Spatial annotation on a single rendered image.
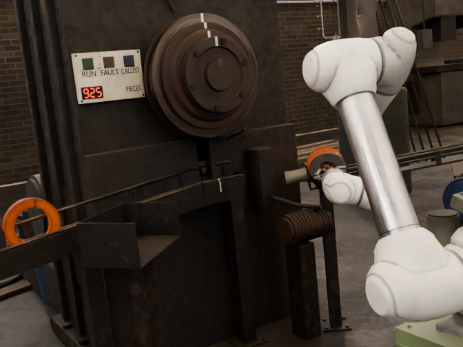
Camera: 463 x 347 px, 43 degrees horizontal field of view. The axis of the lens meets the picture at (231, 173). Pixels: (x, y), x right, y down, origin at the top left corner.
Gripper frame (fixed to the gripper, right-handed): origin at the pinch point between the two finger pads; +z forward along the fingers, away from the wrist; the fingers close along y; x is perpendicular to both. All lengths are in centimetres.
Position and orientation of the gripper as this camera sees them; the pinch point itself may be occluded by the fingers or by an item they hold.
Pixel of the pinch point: (326, 169)
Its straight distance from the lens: 242.2
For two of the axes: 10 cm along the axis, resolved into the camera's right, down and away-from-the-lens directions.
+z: 0.3, -2.1, 9.8
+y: 9.9, -1.0, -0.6
